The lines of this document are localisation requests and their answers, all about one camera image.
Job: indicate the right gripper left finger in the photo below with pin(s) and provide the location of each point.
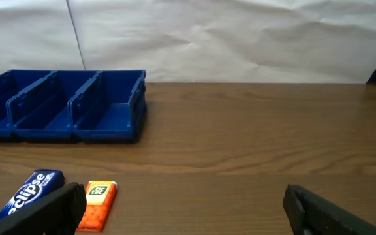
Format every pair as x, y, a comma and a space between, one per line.
44, 213

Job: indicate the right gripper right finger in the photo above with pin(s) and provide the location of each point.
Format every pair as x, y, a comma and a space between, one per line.
318, 217

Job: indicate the blue candy pack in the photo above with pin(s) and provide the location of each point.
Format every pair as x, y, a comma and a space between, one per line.
31, 189

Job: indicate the orange candy box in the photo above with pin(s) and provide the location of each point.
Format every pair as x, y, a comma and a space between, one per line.
98, 205

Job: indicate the blue tray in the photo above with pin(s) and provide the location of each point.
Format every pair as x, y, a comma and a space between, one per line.
116, 120

